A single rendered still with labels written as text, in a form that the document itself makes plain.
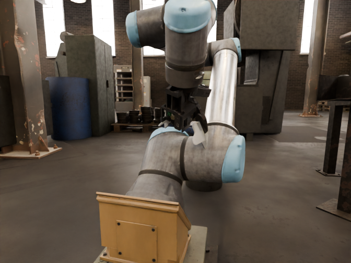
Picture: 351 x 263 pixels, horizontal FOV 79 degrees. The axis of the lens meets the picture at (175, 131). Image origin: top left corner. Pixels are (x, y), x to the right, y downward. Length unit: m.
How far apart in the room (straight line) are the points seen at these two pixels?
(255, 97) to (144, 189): 2.63
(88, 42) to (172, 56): 3.16
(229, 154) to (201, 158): 0.08
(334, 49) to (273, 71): 8.94
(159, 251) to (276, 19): 3.32
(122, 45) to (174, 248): 11.02
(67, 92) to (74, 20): 9.42
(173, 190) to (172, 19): 0.45
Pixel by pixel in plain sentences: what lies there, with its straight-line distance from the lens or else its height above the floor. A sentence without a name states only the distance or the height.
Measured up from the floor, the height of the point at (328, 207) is 0.01.
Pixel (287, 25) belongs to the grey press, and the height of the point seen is 1.59.
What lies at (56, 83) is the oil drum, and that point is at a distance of 3.38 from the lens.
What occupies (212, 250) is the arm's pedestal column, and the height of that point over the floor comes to 0.02.
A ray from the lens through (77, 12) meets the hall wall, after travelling 12.63.
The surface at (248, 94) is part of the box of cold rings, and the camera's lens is 3.08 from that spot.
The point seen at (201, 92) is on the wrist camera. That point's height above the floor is 0.61.
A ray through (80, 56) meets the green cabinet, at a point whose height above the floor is 1.20.
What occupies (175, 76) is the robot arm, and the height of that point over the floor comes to 0.65.
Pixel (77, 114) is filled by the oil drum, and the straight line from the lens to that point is 3.35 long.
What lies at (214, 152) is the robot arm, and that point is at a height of 0.44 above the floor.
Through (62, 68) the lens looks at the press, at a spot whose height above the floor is 1.55.
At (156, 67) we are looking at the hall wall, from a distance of 10.86.
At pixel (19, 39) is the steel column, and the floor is 1.15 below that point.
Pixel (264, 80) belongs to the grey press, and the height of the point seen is 0.86.
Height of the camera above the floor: 0.60
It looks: 9 degrees down
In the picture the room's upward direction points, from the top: straight up
